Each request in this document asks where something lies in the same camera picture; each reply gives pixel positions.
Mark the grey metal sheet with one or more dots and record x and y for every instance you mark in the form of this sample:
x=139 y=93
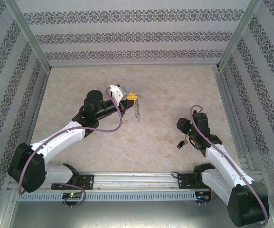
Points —
x=136 y=213

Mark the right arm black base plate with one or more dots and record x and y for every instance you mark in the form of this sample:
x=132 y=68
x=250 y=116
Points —
x=184 y=181

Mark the key with black head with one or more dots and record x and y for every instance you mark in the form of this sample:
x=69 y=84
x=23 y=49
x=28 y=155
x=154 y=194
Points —
x=180 y=144

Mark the aluminium mounting rail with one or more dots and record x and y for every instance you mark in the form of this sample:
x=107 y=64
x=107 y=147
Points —
x=136 y=180

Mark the aluminium wall base strip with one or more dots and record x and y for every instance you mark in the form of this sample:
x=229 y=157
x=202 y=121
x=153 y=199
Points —
x=136 y=66

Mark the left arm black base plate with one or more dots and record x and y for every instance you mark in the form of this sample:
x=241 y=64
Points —
x=88 y=181

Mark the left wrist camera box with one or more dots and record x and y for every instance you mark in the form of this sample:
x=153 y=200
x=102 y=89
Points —
x=117 y=93

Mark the aluminium corner post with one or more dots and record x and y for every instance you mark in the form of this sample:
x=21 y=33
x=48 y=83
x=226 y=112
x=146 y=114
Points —
x=240 y=33
x=27 y=33

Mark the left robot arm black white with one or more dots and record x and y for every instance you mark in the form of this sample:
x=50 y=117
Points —
x=56 y=137

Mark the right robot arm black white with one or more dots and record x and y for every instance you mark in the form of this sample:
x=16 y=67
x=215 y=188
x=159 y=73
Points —
x=248 y=204

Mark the aluminium side rail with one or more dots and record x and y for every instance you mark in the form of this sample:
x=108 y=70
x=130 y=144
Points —
x=40 y=92
x=221 y=80

